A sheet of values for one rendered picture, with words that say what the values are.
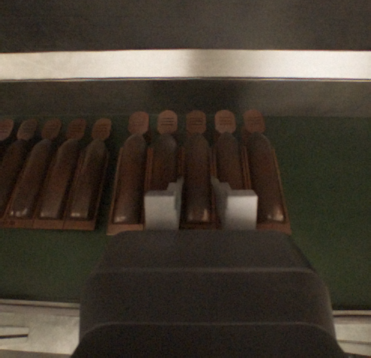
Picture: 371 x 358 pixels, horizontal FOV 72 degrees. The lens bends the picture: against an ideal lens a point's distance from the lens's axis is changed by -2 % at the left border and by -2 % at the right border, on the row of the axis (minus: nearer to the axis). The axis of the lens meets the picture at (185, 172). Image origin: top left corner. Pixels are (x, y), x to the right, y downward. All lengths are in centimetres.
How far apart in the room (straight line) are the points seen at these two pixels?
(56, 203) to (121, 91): 10
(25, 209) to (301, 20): 29
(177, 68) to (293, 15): 14
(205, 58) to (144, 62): 5
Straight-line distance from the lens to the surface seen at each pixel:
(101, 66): 22
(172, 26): 29
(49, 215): 19
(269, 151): 18
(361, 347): 64
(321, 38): 32
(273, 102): 24
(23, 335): 94
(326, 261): 19
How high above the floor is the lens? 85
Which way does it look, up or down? 59 degrees down
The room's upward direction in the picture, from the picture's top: 1 degrees clockwise
